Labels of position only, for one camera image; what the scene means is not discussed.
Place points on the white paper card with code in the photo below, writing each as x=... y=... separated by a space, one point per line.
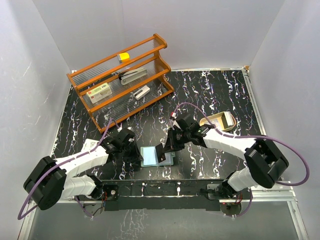
x=89 y=144

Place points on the beige card tray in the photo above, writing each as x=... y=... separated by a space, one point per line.
x=220 y=122

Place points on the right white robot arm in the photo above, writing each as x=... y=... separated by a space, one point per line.
x=265 y=162

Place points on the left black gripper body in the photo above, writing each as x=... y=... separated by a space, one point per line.
x=125 y=150

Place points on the white staples box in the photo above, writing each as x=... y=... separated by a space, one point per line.
x=99 y=93

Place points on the aluminium frame rail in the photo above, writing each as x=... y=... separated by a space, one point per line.
x=278 y=193

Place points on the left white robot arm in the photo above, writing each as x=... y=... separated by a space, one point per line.
x=55 y=179

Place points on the small white stapler remover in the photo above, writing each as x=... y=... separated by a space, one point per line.
x=141 y=92

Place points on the dark striped credit card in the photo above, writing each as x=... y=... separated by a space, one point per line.
x=160 y=155

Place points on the grey black stapler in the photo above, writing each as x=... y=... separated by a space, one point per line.
x=129 y=76

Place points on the yellow grey tape measure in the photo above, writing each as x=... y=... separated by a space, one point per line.
x=123 y=57

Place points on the orange wooden three-tier rack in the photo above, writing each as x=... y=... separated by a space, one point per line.
x=121 y=104

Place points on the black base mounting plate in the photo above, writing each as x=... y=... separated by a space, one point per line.
x=186 y=194

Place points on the green card holder wallet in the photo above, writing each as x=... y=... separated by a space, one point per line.
x=150 y=157

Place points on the stack of cards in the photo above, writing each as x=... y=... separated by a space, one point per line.
x=228 y=118

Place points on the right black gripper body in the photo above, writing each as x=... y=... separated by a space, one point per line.
x=178 y=138

